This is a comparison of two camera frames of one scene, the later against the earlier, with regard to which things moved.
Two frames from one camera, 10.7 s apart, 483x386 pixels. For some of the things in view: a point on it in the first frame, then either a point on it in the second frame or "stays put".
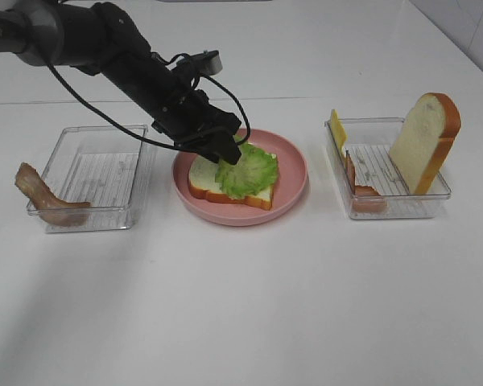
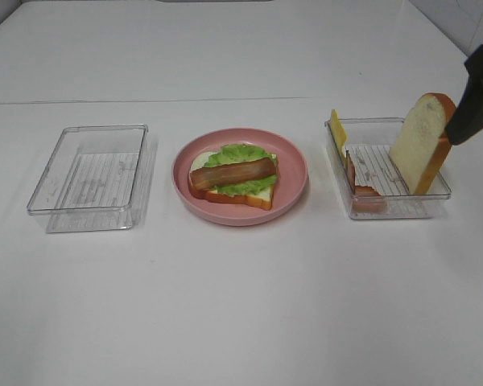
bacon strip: x=365 y=199 stays put
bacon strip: x=51 y=209 → x=229 y=174
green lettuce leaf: x=254 y=171 stays put
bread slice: x=203 y=183 stays put
